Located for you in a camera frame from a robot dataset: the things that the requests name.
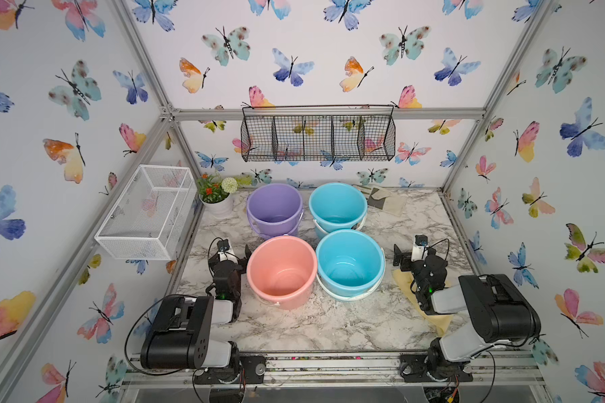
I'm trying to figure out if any teal plastic bucket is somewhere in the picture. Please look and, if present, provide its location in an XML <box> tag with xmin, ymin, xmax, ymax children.
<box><xmin>316</xmin><ymin>229</ymin><xmax>386</xmax><ymax>301</ymax></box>
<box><xmin>309</xmin><ymin>182</ymin><xmax>368</xmax><ymax>239</ymax></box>

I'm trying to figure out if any purple plastic bucket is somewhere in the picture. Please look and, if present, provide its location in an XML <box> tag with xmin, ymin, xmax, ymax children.
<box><xmin>246</xmin><ymin>184</ymin><xmax>304</xmax><ymax>240</ymax></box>

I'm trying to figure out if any black wire wall basket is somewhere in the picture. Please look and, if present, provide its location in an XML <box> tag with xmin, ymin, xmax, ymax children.
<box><xmin>236</xmin><ymin>105</ymin><xmax>397</xmax><ymax>163</ymax></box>

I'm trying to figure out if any pink plastic bucket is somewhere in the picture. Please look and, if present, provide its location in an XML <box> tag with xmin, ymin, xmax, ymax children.
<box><xmin>246</xmin><ymin>235</ymin><xmax>318</xmax><ymax>311</ymax></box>

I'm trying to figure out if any white wire mesh basket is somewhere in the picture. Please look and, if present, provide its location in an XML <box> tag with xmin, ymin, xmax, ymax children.
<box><xmin>95</xmin><ymin>165</ymin><xmax>197</xmax><ymax>260</ymax></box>

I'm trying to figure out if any yellow microfiber cloth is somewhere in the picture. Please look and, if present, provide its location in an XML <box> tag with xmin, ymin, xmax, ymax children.
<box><xmin>393</xmin><ymin>268</ymin><xmax>467</xmax><ymax>337</ymax></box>

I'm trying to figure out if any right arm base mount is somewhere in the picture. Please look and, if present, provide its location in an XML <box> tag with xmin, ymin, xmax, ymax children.
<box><xmin>399</xmin><ymin>351</ymin><xmax>473</xmax><ymax>383</ymax></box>

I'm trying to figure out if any potted flower plant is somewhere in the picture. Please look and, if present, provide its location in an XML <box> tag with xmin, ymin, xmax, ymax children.
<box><xmin>196</xmin><ymin>174</ymin><xmax>240</xmax><ymax>219</ymax></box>

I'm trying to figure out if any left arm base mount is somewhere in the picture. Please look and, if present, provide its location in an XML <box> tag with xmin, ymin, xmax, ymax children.
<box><xmin>194</xmin><ymin>354</ymin><xmax>267</xmax><ymax>386</ymax></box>

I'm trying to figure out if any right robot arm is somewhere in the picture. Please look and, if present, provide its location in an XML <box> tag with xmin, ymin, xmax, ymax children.
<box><xmin>393</xmin><ymin>245</ymin><xmax>541</xmax><ymax>382</ymax></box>

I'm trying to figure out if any aluminium front rail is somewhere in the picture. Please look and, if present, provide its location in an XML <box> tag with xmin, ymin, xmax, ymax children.
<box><xmin>120</xmin><ymin>351</ymin><xmax>548</xmax><ymax>390</ymax></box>

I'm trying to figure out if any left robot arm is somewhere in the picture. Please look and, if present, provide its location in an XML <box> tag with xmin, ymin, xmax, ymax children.
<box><xmin>125</xmin><ymin>237</ymin><xmax>252</xmax><ymax>383</ymax></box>

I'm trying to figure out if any beige patterned folded cloth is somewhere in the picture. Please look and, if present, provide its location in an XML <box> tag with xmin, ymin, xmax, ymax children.
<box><xmin>354</xmin><ymin>185</ymin><xmax>407</xmax><ymax>217</ymax></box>

